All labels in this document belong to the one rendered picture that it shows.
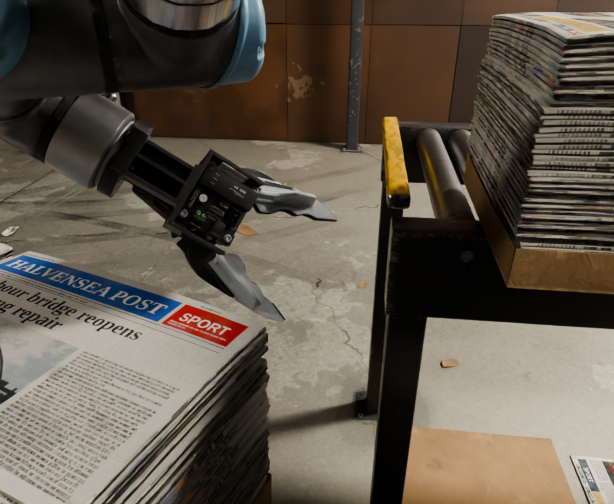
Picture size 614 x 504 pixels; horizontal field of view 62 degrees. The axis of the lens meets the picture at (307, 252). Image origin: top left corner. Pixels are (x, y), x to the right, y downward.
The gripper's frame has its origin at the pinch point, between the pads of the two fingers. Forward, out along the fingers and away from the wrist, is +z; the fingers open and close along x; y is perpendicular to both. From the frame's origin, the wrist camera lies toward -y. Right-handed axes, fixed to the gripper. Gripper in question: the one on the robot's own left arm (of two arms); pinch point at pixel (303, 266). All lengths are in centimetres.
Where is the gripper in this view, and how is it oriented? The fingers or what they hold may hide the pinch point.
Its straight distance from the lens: 51.4
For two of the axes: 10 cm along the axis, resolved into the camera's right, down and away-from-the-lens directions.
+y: 3.3, 0.0, -9.5
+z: 8.2, 4.9, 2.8
